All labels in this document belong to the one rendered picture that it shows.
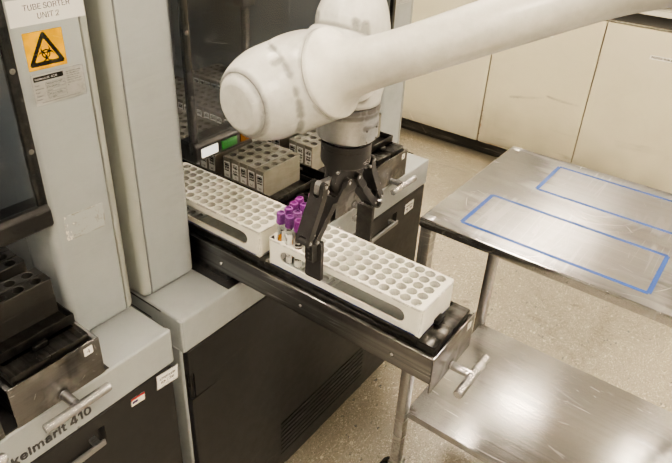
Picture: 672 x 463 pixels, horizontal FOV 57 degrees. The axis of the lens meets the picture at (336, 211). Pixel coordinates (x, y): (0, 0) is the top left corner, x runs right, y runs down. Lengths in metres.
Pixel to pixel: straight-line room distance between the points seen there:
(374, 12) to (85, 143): 0.44
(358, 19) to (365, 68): 0.16
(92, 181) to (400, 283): 0.48
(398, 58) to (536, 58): 2.61
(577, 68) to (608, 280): 2.13
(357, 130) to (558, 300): 1.73
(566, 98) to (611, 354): 1.39
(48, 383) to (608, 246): 0.95
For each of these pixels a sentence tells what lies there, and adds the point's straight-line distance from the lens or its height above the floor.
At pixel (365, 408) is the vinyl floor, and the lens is 1.91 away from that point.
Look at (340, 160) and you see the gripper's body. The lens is 0.88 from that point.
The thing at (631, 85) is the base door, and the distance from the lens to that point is 3.13.
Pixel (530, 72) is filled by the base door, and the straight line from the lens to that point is 3.26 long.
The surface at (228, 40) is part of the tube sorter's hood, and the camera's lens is 1.05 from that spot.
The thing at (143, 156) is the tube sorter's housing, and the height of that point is 1.00.
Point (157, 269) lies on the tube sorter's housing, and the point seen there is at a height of 0.78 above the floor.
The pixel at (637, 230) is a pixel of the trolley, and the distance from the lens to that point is 1.31.
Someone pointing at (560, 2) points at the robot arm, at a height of 1.30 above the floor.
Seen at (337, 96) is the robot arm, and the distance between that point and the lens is 0.67.
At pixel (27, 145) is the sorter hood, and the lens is 0.87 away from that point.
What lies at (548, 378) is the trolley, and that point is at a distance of 1.72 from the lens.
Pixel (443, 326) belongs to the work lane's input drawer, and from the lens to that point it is 0.95.
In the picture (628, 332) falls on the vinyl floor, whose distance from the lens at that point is 2.44.
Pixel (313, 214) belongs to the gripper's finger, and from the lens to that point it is 0.88.
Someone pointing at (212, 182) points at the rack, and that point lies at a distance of 1.20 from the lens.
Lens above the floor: 1.42
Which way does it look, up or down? 31 degrees down
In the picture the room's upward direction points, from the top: 3 degrees clockwise
